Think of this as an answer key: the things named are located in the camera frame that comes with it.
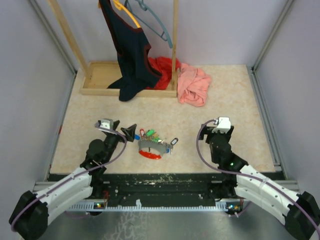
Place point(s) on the red key tag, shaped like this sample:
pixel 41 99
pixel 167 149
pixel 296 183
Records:
pixel 142 132

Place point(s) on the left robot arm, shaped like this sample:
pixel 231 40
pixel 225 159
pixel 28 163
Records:
pixel 35 211

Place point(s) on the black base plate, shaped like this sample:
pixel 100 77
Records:
pixel 165 189

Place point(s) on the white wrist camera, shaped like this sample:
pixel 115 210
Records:
pixel 222 125
pixel 105 125

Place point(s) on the pink cloth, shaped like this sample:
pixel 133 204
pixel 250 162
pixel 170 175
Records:
pixel 193 85

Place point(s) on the white slotted cable duct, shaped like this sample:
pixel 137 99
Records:
pixel 91 206

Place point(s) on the red cloth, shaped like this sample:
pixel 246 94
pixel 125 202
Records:
pixel 164 66

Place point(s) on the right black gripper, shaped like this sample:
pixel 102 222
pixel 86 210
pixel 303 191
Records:
pixel 208 130

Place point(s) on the navy blue tank top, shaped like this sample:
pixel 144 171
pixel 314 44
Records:
pixel 132 47

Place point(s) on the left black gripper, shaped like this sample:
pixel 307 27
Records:
pixel 130 131

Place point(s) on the black headed key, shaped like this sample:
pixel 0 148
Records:
pixel 174 141

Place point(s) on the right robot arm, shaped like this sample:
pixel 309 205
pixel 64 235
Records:
pixel 299 213

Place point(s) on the yellow hanger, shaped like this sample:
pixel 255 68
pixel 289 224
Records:
pixel 118 5

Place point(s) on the wooden clothes rack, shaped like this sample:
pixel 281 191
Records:
pixel 99 74

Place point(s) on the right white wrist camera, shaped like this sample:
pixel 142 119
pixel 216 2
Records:
pixel 222 125

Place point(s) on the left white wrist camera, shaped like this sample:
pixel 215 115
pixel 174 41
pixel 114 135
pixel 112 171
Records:
pixel 105 125

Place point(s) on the green key tag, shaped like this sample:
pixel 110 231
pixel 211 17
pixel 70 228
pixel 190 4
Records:
pixel 150 132
pixel 157 140

